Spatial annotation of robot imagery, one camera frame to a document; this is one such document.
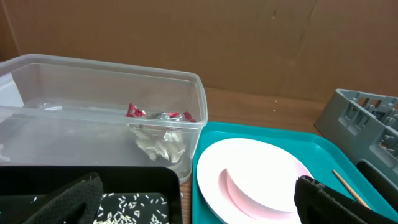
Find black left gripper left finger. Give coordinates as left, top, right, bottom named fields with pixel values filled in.
left=21, top=172, right=103, bottom=223

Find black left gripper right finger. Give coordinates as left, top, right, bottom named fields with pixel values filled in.
left=294, top=175, right=397, bottom=224

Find rice food scraps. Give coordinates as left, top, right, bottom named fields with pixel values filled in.
left=92, top=192, right=171, bottom=224

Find wooden chopstick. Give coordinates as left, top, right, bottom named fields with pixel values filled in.
left=332, top=170, right=371, bottom=209

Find white napkin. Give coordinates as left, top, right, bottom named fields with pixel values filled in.
left=130, top=128, right=187, bottom=163

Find red snack wrapper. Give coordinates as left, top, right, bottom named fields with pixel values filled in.
left=124, top=103, right=196, bottom=131

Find black food waste tray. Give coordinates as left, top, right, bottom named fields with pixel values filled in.
left=1, top=166, right=182, bottom=223

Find grey dishwasher rack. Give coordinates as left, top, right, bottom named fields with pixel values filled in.
left=315, top=89, right=397, bottom=210

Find teal plastic tray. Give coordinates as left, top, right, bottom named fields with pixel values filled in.
left=192, top=122, right=397, bottom=224

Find pink plate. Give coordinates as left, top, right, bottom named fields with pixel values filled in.
left=196, top=138, right=310, bottom=223

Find clear plastic bin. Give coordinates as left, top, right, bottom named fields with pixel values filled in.
left=1, top=54, right=208, bottom=182

